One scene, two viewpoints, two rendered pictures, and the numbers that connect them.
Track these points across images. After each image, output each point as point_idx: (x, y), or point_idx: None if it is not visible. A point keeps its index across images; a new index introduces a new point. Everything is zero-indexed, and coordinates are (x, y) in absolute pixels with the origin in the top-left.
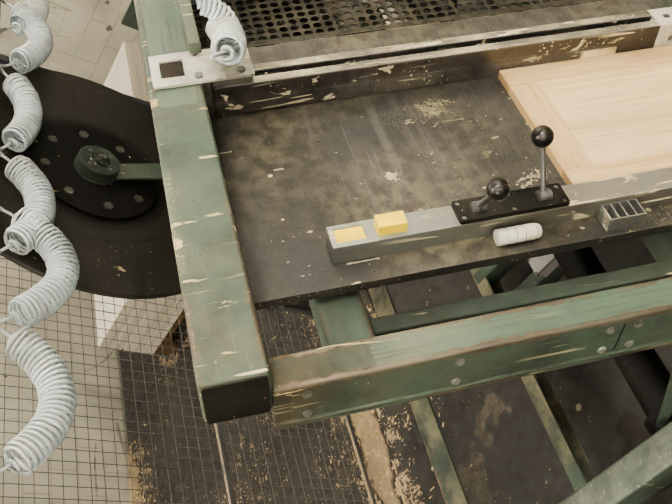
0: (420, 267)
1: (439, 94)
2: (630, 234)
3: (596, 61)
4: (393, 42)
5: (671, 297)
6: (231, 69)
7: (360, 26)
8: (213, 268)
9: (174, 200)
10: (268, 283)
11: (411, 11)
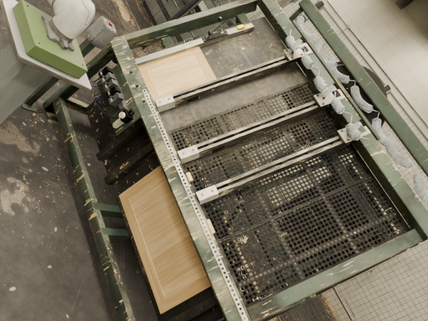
0: (232, 27)
1: None
2: None
3: None
4: (251, 94)
5: (183, 18)
6: (289, 50)
7: (263, 100)
8: (272, 4)
9: (286, 16)
10: (262, 20)
11: (248, 109)
